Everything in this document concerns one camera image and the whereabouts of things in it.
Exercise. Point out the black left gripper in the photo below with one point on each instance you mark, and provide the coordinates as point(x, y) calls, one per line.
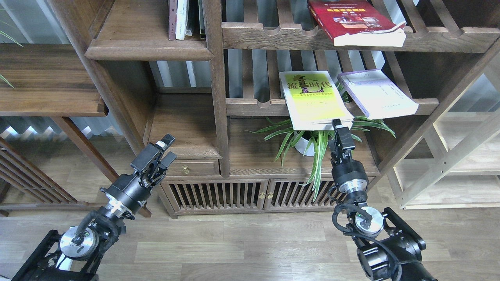
point(130, 192)

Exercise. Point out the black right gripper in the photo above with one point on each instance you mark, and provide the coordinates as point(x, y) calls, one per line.
point(348, 174)

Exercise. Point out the yellow green cover book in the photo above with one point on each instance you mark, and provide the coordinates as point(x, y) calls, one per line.
point(313, 100)

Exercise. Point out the pale lavender cover book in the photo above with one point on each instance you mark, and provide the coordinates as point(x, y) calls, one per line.
point(376, 95)

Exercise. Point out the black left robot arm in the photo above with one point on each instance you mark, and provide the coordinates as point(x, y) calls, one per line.
point(76, 254)

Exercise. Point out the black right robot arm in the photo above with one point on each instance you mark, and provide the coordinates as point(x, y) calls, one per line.
point(387, 247)

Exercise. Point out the brass drawer knob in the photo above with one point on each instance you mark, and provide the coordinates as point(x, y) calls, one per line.
point(185, 169)

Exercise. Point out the white plant pot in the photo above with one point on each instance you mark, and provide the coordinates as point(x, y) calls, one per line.
point(304, 147)

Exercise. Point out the spider plant green leaves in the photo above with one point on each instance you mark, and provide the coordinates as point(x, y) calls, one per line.
point(292, 136)

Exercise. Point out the dark wooden bookshelf cabinet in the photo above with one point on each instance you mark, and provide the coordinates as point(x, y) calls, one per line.
point(211, 93)

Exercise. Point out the red cover book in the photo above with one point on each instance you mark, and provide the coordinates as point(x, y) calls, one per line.
point(356, 23)

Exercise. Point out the dark green upright book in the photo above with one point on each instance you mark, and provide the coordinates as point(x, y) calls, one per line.
point(201, 17)

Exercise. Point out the brown spine upright book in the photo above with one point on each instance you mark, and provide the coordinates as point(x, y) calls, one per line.
point(172, 19)

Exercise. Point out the dark wooden side table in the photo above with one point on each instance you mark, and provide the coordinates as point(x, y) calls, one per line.
point(49, 80)

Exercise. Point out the white spine upright book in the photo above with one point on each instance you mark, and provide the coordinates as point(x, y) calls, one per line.
point(185, 16)

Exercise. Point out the white bar on floor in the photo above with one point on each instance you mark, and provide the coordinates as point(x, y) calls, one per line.
point(64, 263)

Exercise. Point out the green leaves at left edge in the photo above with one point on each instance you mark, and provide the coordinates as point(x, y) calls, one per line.
point(8, 49)

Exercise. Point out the light wooden shelf frame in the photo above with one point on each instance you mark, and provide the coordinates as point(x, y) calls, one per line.
point(457, 164)

